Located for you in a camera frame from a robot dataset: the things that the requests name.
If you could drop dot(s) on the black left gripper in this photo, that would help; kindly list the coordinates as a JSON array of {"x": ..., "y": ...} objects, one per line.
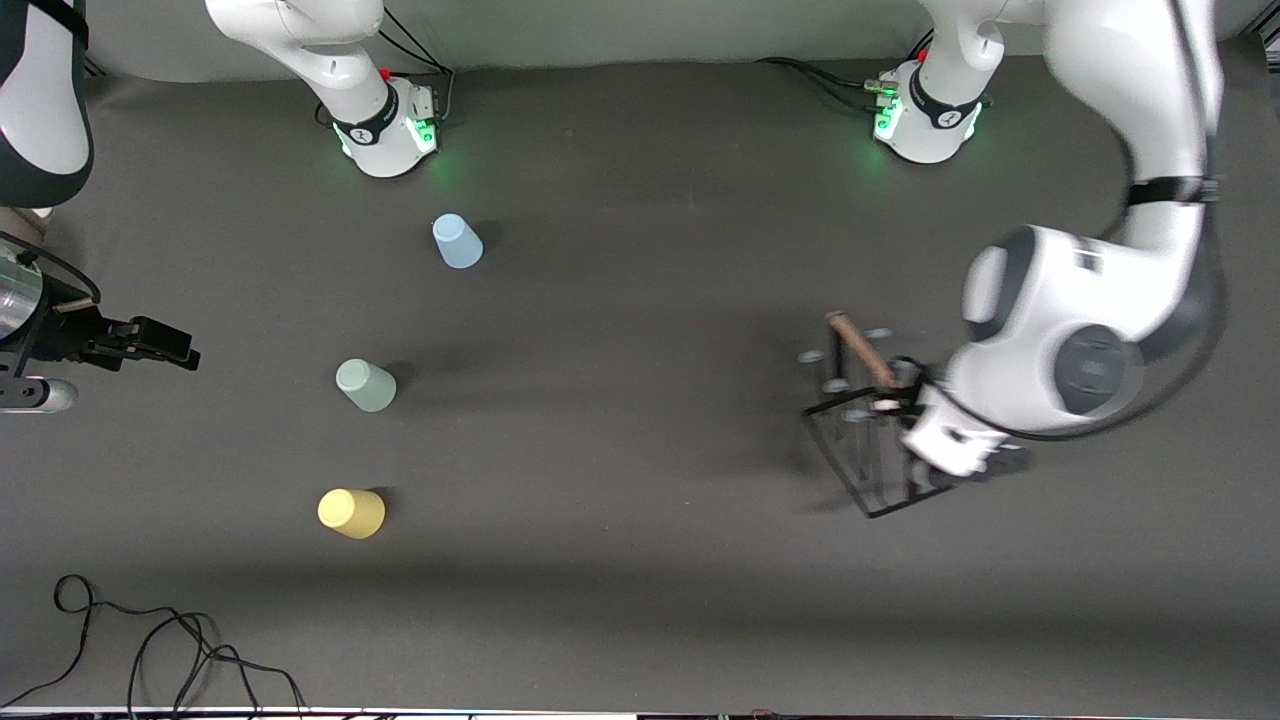
[{"x": 906, "y": 378}]

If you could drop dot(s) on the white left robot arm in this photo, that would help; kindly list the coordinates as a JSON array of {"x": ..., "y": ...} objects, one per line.
[{"x": 1080, "y": 340}]

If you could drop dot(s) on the yellow plastic cup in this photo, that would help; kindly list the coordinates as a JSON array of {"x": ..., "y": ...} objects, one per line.
[{"x": 352, "y": 514}]

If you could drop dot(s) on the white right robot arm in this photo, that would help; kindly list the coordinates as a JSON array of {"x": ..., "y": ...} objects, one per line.
[{"x": 330, "y": 60}]

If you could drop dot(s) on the beige cardboard box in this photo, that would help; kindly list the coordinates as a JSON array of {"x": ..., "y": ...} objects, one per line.
[{"x": 20, "y": 222}]

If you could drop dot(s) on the pale green plastic cup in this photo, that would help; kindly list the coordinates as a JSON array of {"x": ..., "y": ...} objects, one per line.
[{"x": 366, "y": 386}]

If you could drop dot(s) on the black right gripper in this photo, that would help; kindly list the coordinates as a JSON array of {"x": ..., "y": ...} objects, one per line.
[{"x": 62, "y": 337}]

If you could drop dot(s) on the light blue plastic cup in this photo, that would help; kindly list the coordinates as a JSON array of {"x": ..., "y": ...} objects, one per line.
[{"x": 458, "y": 242}]

